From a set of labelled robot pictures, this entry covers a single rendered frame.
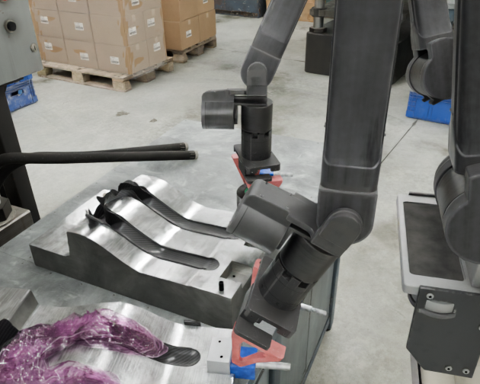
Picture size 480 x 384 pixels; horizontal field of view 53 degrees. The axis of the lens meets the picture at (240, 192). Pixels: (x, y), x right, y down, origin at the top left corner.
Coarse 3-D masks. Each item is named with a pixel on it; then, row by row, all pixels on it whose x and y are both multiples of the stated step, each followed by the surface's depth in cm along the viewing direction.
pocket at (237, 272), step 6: (234, 264) 95; (240, 264) 94; (228, 270) 94; (234, 270) 96; (240, 270) 95; (246, 270) 94; (222, 276) 92; (228, 276) 95; (234, 276) 95; (240, 276) 95; (246, 276) 95
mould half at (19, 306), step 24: (0, 288) 86; (0, 312) 81; (24, 312) 84; (48, 312) 86; (72, 312) 85; (120, 312) 82; (144, 312) 84; (168, 336) 82; (192, 336) 83; (216, 336) 83; (48, 360) 76; (96, 360) 73; (120, 360) 75; (144, 360) 77
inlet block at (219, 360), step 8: (216, 344) 78; (224, 344) 78; (216, 352) 76; (224, 352) 76; (240, 352) 78; (248, 352) 78; (256, 352) 78; (208, 360) 75; (216, 360) 75; (224, 360) 75; (208, 368) 76; (216, 368) 76; (224, 368) 75; (232, 368) 76; (240, 368) 75; (248, 368) 75; (256, 368) 78; (264, 368) 77; (272, 368) 77; (280, 368) 76; (288, 368) 76; (240, 376) 76; (248, 376) 76
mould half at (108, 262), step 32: (160, 192) 112; (64, 224) 112; (96, 224) 99; (160, 224) 105; (224, 224) 106; (64, 256) 102; (96, 256) 97; (128, 256) 95; (224, 256) 96; (256, 256) 96; (128, 288) 98; (160, 288) 93; (192, 288) 89; (224, 288) 88; (224, 320) 89
